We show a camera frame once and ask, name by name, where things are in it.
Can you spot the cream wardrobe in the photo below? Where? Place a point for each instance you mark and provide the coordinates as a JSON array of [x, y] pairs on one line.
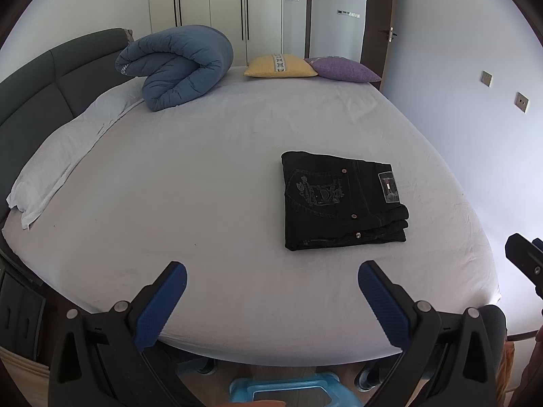
[[212, 8]]

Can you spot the bed with white sheet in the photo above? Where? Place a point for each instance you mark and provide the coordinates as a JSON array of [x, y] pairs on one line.
[[203, 186]]

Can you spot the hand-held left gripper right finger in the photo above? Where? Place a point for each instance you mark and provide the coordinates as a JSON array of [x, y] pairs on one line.
[[382, 305]]

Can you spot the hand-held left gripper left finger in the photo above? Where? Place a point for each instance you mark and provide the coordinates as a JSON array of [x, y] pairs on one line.
[[161, 305]]

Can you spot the grey padded headboard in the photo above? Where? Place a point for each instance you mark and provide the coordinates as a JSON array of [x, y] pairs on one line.
[[38, 89]]

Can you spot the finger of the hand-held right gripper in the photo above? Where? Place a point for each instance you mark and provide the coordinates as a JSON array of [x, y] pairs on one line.
[[524, 256]]

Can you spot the purple pillow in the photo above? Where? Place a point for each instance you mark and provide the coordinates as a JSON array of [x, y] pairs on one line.
[[343, 68]]

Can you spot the blue plastic stool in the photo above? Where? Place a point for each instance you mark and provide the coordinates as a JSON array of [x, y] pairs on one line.
[[292, 390]]

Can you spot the rolled blue duvet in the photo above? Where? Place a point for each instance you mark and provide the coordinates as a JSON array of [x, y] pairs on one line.
[[178, 68]]

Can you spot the brown wooden door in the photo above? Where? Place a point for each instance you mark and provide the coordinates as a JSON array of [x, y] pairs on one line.
[[375, 17]]

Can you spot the yellow pillow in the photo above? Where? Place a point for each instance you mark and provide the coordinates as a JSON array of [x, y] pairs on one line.
[[278, 68]]

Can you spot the metal wall socket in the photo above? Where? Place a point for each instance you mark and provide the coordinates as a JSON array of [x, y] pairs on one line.
[[521, 101], [486, 78]]

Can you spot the white pillow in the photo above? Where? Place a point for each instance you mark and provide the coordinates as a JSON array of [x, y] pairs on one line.
[[68, 144]]

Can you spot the person's right forearm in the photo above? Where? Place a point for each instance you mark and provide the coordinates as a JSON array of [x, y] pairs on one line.
[[532, 373]]

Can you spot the black pants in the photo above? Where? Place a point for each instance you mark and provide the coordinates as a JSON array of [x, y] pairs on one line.
[[335, 203]]

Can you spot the dark nightstand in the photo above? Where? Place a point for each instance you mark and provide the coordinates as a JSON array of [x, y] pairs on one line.
[[21, 313]]

